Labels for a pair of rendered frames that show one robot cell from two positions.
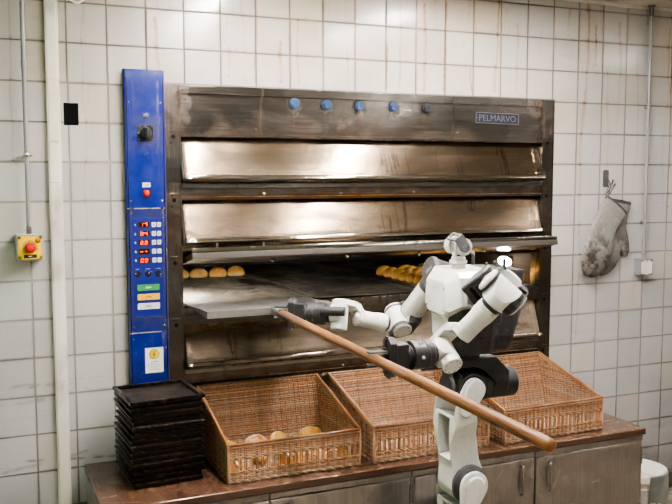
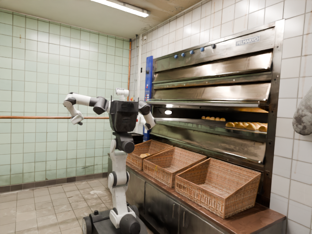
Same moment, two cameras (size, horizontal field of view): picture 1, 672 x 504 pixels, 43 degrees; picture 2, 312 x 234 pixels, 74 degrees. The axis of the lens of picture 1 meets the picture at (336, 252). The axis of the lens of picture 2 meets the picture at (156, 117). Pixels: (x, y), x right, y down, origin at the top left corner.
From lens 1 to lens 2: 3.96 m
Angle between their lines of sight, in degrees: 80
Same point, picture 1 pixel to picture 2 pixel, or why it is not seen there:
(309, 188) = (177, 83)
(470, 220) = (227, 94)
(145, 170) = (147, 81)
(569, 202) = (294, 82)
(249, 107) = (167, 61)
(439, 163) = (216, 69)
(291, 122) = (175, 62)
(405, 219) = (202, 94)
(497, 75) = (246, 18)
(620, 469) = not seen: outside the picture
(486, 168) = (236, 68)
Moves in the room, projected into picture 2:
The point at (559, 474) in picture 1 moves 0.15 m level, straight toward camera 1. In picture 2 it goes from (189, 222) to (171, 220)
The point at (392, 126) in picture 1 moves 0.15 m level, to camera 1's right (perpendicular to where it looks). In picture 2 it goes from (202, 57) to (207, 54)
